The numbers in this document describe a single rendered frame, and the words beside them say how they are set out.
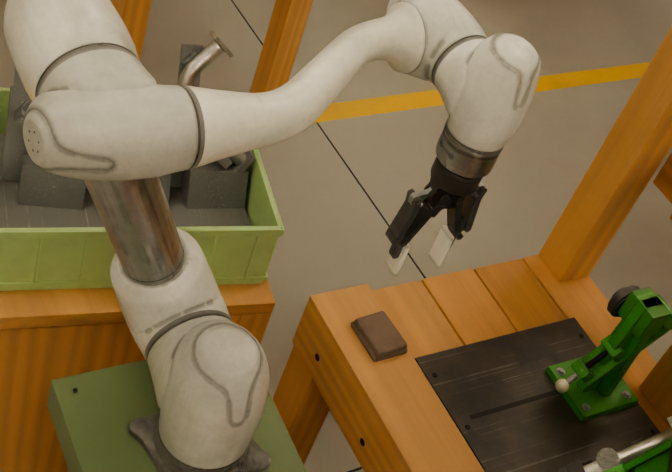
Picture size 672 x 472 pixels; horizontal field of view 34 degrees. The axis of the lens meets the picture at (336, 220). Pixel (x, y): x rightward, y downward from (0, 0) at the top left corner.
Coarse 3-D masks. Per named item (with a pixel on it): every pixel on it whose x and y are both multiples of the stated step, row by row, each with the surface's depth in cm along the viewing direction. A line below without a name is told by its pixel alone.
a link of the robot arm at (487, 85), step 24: (456, 48) 155; (480, 48) 150; (504, 48) 148; (528, 48) 150; (456, 72) 153; (480, 72) 149; (504, 72) 147; (528, 72) 148; (456, 96) 154; (480, 96) 150; (504, 96) 149; (528, 96) 151; (456, 120) 155; (480, 120) 152; (504, 120) 152; (480, 144) 155; (504, 144) 158
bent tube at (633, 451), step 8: (664, 432) 195; (648, 440) 197; (656, 440) 196; (664, 440) 195; (624, 448) 198; (632, 448) 197; (640, 448) 196; (648, 448) 196; (624, 456) 197; (632, 456) 196; (592, 464) 198
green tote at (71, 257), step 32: (0, 96) 231; (0, 128) 237; (256, 160) 237; (256, 192) 237; (256, 224) 237; (0, 256) 208; (32, 256) 210; (64, 256) 213; (96, 256) 215; (224, 256) 225; (256, 256) 228; (0, 288) 214; (32, 288) 217; (64, 288) 219
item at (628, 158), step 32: (640, 96) 219; (640, 128) 220; (608, 160) 229; (640, 160) 224; (576, 192) 239; (608, 192) 230; (640, 192) 234; (576, 224) 240; (608, 224) 238; (544, 256) 251; (576, 256) 242
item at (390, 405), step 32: (352, 288) 226; (320, 320) 219; (352, 320) 220; (320, 352) 221; (352, 352) 214; (320, 384) 223; (352, 384) 212; (384, 384) 210; (416, 384) 212; (352, 416) 214; (384, 416) 205; (416, 416) 207; (448, 416) 209; (352, 448) 215; (384, 448) 205; (416, 448) 202; (448, 448) 204
